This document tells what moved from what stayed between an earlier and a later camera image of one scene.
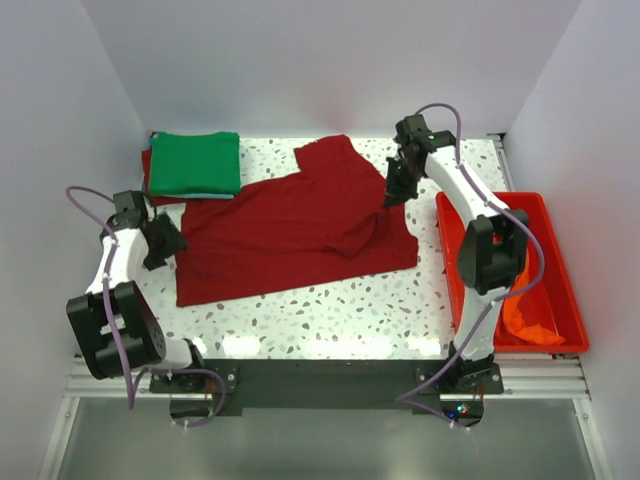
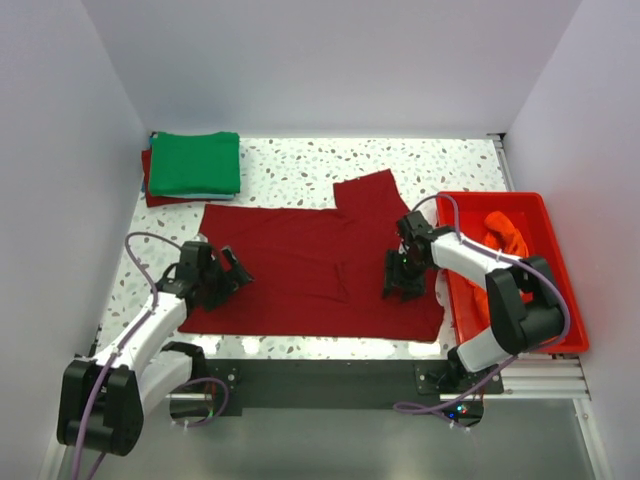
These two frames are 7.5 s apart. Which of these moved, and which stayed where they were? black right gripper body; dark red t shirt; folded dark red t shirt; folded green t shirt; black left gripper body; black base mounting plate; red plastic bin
Moved: black left gripper body; dark red t shirt; black right gripper body
Stayed: black base mounting plate; folded dark red t shirt; folded green t shirt; red plastic bin
